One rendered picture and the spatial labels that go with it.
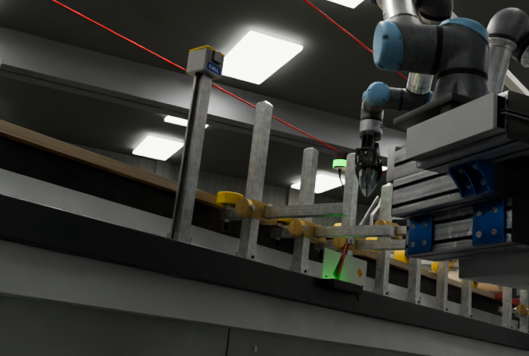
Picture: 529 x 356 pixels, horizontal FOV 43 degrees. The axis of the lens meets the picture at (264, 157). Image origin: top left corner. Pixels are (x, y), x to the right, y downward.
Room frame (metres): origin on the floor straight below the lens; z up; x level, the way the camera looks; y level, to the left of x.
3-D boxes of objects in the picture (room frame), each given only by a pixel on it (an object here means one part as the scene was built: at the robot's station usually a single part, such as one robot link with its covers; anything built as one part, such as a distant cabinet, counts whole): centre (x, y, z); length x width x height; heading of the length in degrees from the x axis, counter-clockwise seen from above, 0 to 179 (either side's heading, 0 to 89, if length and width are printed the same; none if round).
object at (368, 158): (2.15, -0.34, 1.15); 0.09 x 0.08 x 0.12; 159
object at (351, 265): (2.21, -0.31, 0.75); 0.26 x 0.01 x 0.10; 139
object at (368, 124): (2.16, -0.35, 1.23); 0.08 x 0.08 x 0.05
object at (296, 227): (2.08, -0.16, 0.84); 0.13 x 0.06 x 0.05; 139
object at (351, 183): (2.25, -0.31, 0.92); 0.03 x 0.03 x 0.48; 49
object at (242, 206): (1.89, 0.00, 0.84); 0.13 x 0.06 x 0.05; 139
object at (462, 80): (1.46, -0.44, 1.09); 0.15 x 0.15 x 0.10
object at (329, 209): (1.85, -0.06, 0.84); 0.43 x 0.03 x 0.04; 49
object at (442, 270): (2.82, -0.80, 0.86); 0.03 x 0.03 x 0.48; 49
